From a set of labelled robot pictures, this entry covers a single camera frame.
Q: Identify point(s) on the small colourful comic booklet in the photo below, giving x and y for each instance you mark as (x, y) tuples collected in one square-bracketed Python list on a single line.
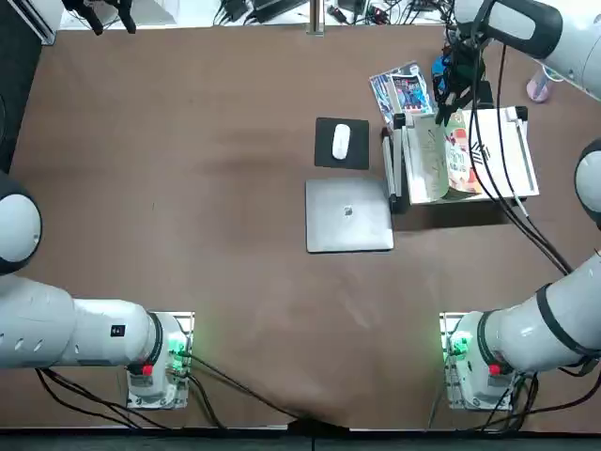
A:
[(411, 91)]

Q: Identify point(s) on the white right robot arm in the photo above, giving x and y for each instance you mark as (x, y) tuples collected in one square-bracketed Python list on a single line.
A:
[(526, 329)]

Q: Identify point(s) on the black mouse pad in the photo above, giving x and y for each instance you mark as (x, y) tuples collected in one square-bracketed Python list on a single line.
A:
[(359, 155)]

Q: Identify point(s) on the grey power adapter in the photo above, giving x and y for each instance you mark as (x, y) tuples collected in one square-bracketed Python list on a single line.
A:
[(235, 9)]

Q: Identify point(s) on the grey ridged metal rail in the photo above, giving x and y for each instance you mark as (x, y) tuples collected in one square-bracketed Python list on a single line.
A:
[(40, 23)]

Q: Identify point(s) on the white computer mouse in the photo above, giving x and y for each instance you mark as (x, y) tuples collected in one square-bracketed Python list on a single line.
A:
[(341, 141)]

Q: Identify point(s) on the aluminium camera post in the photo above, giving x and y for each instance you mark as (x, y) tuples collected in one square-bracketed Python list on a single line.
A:
[(316, 19)]

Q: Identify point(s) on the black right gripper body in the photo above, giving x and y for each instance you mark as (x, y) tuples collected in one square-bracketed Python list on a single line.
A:
[(465, 42)]

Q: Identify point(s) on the black power strip red switches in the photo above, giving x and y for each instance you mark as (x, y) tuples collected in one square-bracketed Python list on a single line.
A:
[(361, 11)]

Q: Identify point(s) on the grey laptop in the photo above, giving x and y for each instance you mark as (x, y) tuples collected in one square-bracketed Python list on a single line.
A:
[(347, 225)]

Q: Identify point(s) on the black folding phone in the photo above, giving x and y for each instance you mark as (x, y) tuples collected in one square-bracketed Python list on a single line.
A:
[(487, 94)]

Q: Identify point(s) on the pink pen cup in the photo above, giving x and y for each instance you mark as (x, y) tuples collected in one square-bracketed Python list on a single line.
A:
[(537, 91)]

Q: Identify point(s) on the white folding reading stand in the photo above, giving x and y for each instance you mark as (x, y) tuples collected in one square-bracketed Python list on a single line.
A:
[(509, 155)]

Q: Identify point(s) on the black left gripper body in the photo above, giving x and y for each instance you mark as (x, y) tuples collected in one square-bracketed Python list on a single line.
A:
[(94, 4)]

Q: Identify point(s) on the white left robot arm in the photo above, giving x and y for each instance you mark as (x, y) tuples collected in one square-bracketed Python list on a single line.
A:
[(70, 324)]

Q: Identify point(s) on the blue desk lamp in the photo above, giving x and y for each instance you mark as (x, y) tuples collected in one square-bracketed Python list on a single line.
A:
[(440, 75)]

